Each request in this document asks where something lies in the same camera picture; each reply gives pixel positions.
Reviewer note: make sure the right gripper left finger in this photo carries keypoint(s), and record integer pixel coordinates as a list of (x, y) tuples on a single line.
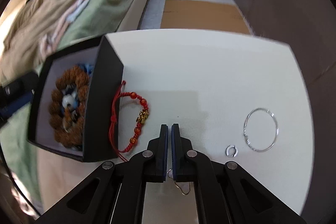
[(114, 193)]

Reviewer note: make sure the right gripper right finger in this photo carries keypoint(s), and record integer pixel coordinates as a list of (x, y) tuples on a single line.
[(225, 193)]

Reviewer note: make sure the black jewelry box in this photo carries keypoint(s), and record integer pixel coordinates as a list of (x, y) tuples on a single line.
[(74, 104)]

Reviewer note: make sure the thin silver bangle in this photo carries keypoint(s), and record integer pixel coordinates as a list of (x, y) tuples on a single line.
[(260, 130)]

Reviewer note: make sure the pink white plush cloth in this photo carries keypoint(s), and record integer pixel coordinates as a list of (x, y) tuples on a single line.
[(50, 41)]

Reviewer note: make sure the beige blanket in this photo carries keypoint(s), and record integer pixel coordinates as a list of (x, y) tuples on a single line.
[(22, 45)]

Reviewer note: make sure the white low table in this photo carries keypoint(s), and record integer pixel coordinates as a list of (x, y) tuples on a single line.
[(207, 83)]

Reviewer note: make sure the green bed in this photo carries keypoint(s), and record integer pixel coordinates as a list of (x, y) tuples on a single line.
[(99, 17)]

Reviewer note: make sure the flattened cardboard on floor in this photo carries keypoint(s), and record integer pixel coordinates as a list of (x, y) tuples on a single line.
[(200, 15)]

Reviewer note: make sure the dark wooden wardrobe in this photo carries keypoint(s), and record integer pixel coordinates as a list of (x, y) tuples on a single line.
[(308, 26)]

